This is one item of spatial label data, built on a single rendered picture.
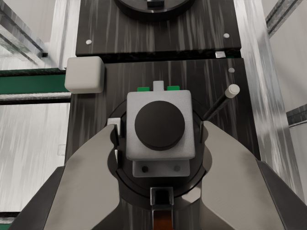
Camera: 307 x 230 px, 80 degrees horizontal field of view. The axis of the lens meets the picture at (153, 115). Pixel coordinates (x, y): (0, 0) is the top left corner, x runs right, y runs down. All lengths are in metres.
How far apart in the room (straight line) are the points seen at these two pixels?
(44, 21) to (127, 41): 0.28
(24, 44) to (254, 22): 0.33
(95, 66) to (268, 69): 0.24
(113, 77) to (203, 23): 0.15
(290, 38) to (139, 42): 0.33
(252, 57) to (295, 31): 0.22
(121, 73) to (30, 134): 0.18
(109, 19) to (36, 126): 0.20
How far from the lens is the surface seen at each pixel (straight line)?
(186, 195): 0.21
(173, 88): 0.18
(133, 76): 0.26
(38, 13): 0.56
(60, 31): 0.35
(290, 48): 0.49
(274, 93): 0.30
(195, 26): 0.31
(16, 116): 0.38
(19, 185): 0.35
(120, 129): 0.20
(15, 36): 0.30
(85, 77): 0.25
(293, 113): 0.33
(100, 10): 0.34
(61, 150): 0.27
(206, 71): 0.27
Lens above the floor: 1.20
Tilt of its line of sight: 75 degrees down
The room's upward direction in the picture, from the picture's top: 9 degrees counter-clockwise
